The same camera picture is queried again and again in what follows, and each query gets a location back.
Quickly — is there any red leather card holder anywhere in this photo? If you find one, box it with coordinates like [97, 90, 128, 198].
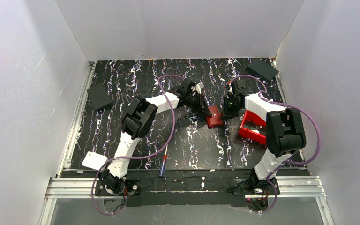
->
[206, 105, 224, 128]

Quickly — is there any red plastic bin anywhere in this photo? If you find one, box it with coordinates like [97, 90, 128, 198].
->
[239, 110, 266, 145]

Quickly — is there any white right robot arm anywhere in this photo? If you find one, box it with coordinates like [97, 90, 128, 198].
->
[221, 79, 307, 181]

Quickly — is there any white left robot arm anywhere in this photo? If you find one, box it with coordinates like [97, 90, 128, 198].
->
[99, 79, 211, 194]

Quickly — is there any white card near left base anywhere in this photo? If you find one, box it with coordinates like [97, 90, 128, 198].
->
[82, 151, 108, 170]

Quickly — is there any black block far right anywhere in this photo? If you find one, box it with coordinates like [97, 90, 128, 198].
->
[246, 59, 279, 81]

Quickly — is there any black block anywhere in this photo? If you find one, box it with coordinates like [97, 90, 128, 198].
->
[246, 59, 279, 81]
[86, 84, 113, 110]

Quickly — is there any blue red screwdriver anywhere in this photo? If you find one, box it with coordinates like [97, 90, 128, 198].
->
[159, 146, 168, 178]

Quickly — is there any black block far left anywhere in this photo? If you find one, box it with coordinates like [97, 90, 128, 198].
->
[86, 84, 113, 110]

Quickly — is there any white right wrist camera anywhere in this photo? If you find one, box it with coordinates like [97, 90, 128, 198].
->
[226, 81, 233, 95]

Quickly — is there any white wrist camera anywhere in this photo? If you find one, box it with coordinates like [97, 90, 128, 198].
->
[226, 81, 233, 95]
[194, 82, 204, 94]

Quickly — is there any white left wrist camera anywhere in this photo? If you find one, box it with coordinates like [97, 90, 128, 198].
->
[194, 82, 204, 94]

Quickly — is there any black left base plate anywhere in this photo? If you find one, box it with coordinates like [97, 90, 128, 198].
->
[94, 180, 141, 196]

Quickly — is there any aluminium front rail frame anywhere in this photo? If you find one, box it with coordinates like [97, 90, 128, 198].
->
[39, 169, 334, 225]

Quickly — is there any aluminium left side rail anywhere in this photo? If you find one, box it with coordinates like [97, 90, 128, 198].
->
[55, 61, 96, 178]

